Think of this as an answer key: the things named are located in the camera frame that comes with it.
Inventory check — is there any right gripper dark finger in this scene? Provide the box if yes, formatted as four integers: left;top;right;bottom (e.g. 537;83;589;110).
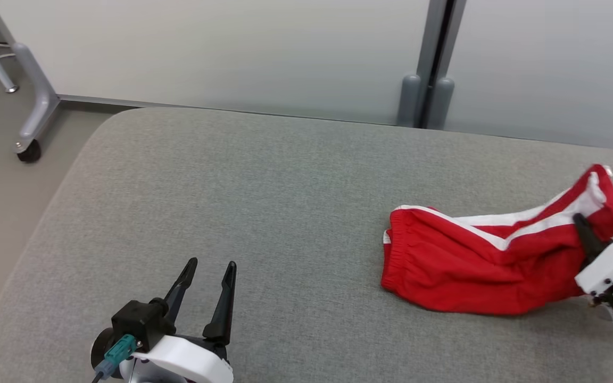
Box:
573;213;609;269

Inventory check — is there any teal left camera connector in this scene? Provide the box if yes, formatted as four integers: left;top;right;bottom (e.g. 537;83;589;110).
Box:
95;334;143;379

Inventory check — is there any grey wheeled frame leg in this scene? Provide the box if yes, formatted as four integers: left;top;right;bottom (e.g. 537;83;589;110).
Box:
0;0;61;160

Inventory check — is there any black caster wheel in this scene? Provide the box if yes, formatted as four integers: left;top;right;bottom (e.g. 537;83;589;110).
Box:
16;139;42;163

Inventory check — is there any grey metal partition post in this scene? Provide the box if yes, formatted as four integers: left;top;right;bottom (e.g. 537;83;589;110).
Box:
397;0;468;130

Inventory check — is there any red shorts white side stripe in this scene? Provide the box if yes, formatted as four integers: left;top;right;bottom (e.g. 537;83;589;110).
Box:
381;164;613;315

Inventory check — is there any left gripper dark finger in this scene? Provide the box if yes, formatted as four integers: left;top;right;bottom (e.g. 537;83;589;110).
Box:
203;261;237;345
165;257;198;322

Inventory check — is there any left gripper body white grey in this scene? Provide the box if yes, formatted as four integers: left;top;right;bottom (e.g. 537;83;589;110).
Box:
91;327;234;383

